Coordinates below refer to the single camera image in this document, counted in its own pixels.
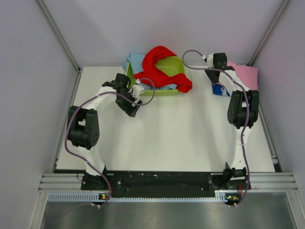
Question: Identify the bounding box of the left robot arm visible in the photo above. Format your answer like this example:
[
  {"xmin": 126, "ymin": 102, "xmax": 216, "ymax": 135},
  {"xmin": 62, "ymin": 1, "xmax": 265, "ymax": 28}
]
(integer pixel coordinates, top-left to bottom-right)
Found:
[{"xmin": 64, "ymin": 73, "xmax": 144, "ymax": 189}]

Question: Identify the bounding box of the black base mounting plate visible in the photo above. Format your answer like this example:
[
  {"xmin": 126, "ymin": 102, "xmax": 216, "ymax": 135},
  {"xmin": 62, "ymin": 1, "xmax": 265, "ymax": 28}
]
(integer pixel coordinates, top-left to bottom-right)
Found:
[{"xmin": 81, "ymin": 169, "xmax": 250, "ymax": 198}]

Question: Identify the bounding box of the red t shirt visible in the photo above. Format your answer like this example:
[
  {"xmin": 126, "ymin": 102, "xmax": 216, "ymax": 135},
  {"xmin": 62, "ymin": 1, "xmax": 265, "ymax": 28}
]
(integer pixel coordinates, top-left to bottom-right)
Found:
[{"xmin": 133, "ymin": 46, "xmax": 193, "ymax": 93}]

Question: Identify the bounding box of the green plastic basin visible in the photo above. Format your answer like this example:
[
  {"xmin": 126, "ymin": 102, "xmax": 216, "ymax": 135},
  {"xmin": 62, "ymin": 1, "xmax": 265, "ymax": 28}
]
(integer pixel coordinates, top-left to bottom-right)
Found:
[{"xmin": 123, "ymin": 56, "xmax": 185, "ymax": 96}]

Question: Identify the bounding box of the right aluminium corner post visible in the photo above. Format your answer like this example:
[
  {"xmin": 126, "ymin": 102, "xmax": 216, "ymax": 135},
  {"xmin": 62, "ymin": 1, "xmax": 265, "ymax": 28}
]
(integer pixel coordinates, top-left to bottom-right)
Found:
[{"xmin": 247, "ymin": 0, "xmax": 292, "ymax": 66}]

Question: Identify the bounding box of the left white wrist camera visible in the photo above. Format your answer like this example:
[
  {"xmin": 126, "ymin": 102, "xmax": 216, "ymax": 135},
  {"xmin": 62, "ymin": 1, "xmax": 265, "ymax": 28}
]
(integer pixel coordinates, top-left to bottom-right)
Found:
[{"xmin": 132, "ymin": 79, "xmax": 145, "ymax": 97}]

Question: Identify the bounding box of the grey slotted cable duct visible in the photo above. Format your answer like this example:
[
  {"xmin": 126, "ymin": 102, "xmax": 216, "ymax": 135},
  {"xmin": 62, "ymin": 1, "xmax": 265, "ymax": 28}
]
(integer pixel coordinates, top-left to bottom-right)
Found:
[{"xmin": 48, "ymin": 192, "xmax": 228, "ymax": 203}]

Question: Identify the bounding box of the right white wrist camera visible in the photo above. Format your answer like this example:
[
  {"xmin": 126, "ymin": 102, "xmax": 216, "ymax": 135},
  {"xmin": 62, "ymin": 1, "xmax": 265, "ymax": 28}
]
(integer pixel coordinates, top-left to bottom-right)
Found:
[{"xmin": 202, "ymin": 53, "xmax": 214, "ymax": 68}]

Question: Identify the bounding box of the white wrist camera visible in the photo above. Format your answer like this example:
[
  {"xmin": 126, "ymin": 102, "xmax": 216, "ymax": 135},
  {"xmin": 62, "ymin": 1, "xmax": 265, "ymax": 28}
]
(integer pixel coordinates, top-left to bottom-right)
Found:
[
  {"xmin": 202, "ymin": 53, "xmax": 214, "ymax": 68},
  {"xmin": 132, "ymin": 79, "xmax": 145, "ymax": 97}
]

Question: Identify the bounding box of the aluminium frame rail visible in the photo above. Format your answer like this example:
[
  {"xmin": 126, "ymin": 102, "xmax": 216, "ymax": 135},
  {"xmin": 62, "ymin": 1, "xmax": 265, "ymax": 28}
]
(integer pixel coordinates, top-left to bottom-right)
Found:
[{"xmin": 38, "ymin": 173, "xmax": 298, "ymax": 192}]

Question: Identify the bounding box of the folded blue printed t shirt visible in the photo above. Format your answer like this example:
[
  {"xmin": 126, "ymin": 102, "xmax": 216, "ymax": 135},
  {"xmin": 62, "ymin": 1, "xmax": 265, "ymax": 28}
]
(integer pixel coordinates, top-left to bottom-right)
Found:
[{"xmin": 212, "ymin": 83, "xmax": 230, "ymax": 97}]

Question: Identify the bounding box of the aluminium corner post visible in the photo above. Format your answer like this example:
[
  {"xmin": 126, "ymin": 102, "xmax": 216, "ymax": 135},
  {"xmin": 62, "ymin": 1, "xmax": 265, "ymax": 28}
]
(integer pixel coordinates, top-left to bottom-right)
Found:
[
  {"xmin": 35, "ymin": 0, "xmax": 81, "ymax": 73},
  {"xmin": 247, "ymin": 0, "xmax": 292, "ymax": 66}
]

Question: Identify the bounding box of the purple cable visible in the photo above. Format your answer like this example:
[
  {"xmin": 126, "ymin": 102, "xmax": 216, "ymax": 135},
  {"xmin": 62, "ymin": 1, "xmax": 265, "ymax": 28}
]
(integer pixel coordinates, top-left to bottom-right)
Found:
[
  {"xmin": 182, "ymin": 49, "xmax": 251, "ymax": 207},
  {"xmin": 64, "ymin": 77, "xmax": 156, "ymax": 208}
]

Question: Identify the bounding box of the light blue t shirt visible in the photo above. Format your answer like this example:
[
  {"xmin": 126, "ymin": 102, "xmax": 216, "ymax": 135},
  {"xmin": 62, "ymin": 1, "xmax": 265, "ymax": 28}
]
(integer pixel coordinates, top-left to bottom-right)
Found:
[{"xmin": 122, "ymin": 52, "xmax": 177, "ymax": 90}]

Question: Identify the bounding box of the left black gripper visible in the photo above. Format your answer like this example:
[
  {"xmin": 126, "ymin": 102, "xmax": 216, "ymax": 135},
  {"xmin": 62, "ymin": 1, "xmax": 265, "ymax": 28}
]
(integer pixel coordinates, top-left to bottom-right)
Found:
[{"xmin": 115, "ymin": 88, "xmax": 142, "ymax": 117}]

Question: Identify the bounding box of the pink t shirt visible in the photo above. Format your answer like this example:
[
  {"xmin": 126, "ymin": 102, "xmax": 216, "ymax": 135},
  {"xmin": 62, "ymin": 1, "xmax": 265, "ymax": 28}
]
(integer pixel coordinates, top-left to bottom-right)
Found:
[{"xmin": 227, "ymin": 62, "xmax": 258, "ymax": 90}]

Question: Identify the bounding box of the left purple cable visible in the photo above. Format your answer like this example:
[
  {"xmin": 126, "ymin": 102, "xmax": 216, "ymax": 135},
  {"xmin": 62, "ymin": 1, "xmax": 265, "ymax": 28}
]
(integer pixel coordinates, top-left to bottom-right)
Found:
[{"xmin": 64, "ymin": 77, "xmax": 156, "ymax": 208}]

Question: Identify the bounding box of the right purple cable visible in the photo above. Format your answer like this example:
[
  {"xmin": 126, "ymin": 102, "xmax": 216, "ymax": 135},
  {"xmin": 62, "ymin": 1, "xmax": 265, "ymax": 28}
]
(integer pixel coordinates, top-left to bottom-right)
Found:
[{"xmin": 182, "ymin": 49, "xmax": 251, "ymax": 207}]

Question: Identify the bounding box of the left aluminium corner post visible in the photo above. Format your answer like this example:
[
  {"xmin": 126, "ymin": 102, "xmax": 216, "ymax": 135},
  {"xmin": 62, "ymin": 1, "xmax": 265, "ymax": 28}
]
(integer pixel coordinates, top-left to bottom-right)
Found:
[{"xmin": 35, "ymin": 0, "xmax": 81, "ymax": 73}]

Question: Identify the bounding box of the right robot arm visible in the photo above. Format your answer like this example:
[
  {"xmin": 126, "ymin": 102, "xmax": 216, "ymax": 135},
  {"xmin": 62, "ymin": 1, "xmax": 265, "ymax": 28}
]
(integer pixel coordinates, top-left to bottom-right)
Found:
[{"xmin": 204, "ymin": 52, "xmax": 259, "ymax": 171}]

